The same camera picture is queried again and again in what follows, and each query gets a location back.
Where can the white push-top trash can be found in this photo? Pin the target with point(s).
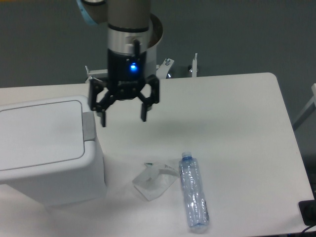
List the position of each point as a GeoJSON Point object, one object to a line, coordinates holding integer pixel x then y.
{"type": "Point", "coordinates": [50, 152]}

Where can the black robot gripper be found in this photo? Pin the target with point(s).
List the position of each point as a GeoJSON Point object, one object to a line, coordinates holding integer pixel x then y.
{"type": "Point", "coordinates": [126, 79]}

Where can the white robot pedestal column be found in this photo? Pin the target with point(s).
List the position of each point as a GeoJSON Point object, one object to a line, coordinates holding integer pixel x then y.
{"type": "Point", "coordinates": [156, 33]}

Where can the white metal base bracket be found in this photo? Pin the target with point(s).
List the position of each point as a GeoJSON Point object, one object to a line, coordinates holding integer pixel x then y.
{"type": "Point", "coordinates": [163, 71]}

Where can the clear plastic water bottle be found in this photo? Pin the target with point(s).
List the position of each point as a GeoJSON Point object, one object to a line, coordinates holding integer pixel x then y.
{"type": "Point", "coordinates": [193, 194]}

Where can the black device at table edge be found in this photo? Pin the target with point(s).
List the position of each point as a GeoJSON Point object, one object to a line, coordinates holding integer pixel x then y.
{"type": "Point", "coordinates": [308, 211]}

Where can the white frame at right edge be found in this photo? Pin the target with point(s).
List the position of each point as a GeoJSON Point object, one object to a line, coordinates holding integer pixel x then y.
{"type": "Point", "coordinates": [306, 111]}

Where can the crumpled clear plastic wrapper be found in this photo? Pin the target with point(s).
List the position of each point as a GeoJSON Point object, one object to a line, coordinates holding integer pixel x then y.
{"type": "Point", "coordinates": [156, 179]}

